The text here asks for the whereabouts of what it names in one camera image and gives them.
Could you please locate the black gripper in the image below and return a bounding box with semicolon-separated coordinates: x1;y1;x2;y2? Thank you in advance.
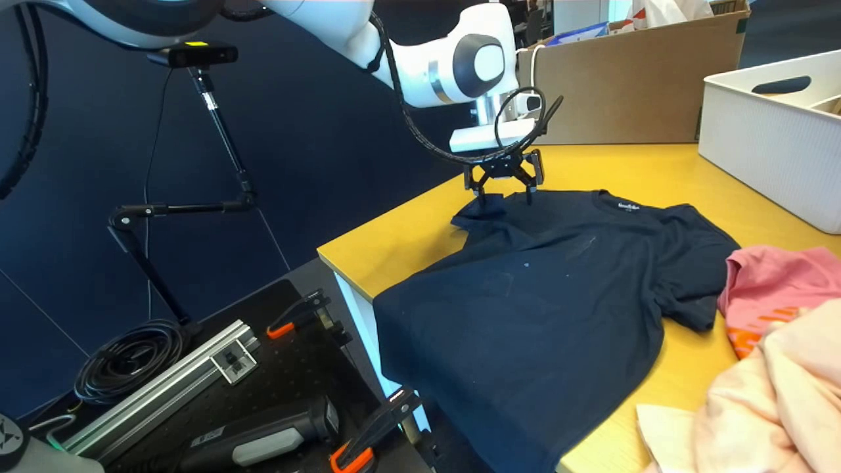
462;145;547;214

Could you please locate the black shirt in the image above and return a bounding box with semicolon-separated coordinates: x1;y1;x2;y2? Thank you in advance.
372;186;744;473

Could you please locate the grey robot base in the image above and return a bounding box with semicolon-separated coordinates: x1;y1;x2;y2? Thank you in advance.
0;409;107;473

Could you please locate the brown cardboard box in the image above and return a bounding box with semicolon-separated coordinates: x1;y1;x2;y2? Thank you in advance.
522;7;751;148

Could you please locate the blue and white box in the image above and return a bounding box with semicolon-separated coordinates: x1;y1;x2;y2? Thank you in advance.
544;19;615;47

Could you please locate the white plastic bin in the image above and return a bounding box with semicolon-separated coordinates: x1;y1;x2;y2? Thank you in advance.
697;47;841;237

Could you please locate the black orange bar clamp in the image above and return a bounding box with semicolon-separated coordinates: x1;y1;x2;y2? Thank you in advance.
325;384;426;473
262;289;339;348

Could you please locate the pink cloth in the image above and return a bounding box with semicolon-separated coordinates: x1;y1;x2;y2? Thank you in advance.
717;244;841;362

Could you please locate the black grey power tool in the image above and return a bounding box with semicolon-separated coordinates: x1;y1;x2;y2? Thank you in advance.
173;398;341;473

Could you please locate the peach cloth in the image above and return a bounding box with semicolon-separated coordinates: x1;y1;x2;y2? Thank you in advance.
632;296;841;473

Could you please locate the aluminium extrusion bar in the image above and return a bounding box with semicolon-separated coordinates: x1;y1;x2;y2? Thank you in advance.
61;319;262;459

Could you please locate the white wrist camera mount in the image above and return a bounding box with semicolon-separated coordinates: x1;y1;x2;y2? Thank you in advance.
446;120;539;154

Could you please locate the black articulated camera stand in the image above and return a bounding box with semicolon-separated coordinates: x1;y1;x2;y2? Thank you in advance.
106;63;261;331

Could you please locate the black camera on stand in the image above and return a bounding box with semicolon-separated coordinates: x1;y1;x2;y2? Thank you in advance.
165;39;242;70

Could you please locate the coiled black cable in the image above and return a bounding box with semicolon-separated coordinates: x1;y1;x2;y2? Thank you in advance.
70;319;192;408

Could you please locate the black corrugated hose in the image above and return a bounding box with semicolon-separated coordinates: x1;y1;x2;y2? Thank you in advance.
0;2;49;202

